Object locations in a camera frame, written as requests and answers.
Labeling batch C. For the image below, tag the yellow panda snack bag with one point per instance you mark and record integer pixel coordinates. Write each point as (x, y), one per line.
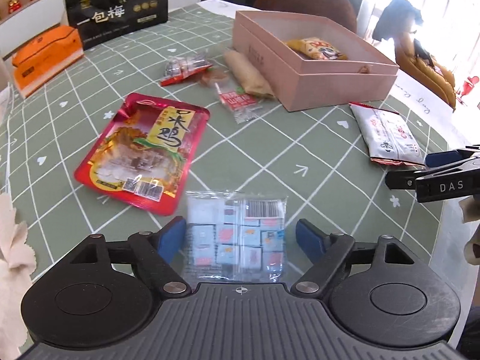
(315, 48)

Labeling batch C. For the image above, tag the orange tissue box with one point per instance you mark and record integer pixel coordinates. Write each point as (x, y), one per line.
(44, 57)

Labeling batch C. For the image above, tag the brown round cookie pack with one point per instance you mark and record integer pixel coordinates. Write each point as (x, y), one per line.
(213, 76)

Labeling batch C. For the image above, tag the red chicken snack pouch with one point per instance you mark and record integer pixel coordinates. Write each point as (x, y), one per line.
(144, 154)

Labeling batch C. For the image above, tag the white red snack bag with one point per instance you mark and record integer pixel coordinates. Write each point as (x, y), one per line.
(387, 136)

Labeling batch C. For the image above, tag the clear packet with barcode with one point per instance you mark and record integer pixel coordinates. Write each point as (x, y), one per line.
(235, 236)

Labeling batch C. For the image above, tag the pink open gift box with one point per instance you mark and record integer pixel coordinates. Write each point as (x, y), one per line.
(302, 83)

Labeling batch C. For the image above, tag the brown fuzzy chair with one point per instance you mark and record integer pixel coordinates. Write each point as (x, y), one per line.
(339, 11)

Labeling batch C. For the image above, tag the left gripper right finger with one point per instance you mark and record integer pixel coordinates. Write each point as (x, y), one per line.
(328, 254)

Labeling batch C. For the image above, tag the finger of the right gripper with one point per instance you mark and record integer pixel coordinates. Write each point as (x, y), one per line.
(406, 179)
(439, 159)

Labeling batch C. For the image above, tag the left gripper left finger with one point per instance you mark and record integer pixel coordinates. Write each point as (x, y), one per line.
(153, 252)

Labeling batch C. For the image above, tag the clear red label packet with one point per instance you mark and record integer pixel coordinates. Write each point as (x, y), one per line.
(244, 107)

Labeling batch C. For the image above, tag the black plum snack bag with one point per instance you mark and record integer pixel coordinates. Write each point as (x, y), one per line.
(98, 21)

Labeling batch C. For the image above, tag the small clear red candy pack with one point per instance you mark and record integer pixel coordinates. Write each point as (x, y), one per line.
(178, 69)

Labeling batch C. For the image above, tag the green grid tablecloth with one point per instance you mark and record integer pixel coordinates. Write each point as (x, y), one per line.
(317, 159)

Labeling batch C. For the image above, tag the red figurine on shelf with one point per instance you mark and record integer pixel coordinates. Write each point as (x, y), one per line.
(13, 6)

